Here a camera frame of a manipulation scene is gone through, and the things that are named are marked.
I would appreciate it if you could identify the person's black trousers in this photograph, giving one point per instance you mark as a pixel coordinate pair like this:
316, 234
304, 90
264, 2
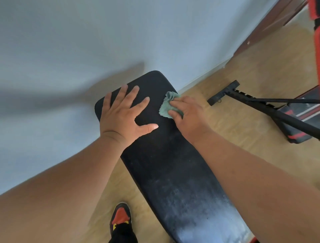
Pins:
123, 235

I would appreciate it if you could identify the person's left forearm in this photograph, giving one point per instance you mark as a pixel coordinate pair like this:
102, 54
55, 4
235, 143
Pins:
62, 200

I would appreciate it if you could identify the person's right hand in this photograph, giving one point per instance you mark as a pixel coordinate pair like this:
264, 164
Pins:
192, 120

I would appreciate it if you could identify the green cleaning cloth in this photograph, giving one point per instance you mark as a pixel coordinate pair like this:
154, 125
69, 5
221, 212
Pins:
166, 106

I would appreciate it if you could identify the black bench with headrest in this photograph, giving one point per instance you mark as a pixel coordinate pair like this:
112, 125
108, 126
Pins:
265, 108

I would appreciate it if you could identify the person's left hand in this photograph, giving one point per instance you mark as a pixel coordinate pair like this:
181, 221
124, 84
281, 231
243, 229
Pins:
120, 120

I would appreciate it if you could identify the person's right forearm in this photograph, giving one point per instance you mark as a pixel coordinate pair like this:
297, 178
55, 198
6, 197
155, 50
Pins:
262, 187

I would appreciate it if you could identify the red-brown wooden door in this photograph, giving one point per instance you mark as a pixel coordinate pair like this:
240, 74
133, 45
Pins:
275, 17

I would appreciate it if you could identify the person's left red black shoe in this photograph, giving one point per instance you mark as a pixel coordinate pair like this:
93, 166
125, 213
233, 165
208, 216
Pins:
120, 216

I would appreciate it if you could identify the black weight bench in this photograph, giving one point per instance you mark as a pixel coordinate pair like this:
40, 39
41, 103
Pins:
160, 155

